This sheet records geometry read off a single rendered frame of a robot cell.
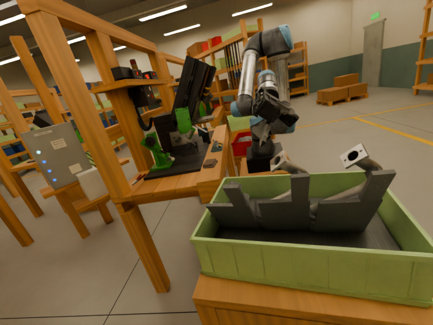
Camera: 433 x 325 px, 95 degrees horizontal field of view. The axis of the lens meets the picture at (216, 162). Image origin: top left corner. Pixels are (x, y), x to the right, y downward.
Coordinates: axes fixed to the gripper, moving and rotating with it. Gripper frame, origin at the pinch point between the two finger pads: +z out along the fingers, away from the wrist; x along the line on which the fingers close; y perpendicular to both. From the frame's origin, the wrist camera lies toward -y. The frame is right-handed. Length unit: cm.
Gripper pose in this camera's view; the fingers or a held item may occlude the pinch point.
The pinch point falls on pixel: (278, 133)
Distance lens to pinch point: 64.8
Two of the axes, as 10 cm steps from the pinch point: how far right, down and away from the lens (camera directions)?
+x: 4.7, -5.4, -6.9
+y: -8.7, -3.9, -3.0
